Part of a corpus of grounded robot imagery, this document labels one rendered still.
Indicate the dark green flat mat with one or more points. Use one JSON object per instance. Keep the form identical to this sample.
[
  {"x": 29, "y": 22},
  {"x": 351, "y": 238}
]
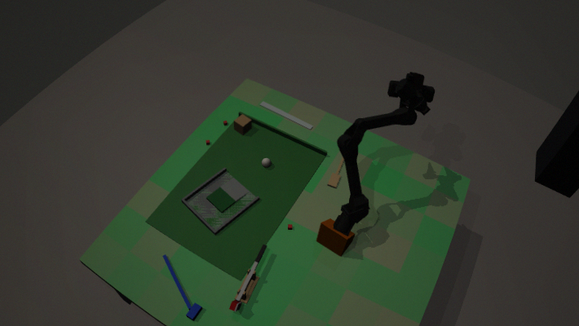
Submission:
[{"x": 278, "y": 186}]

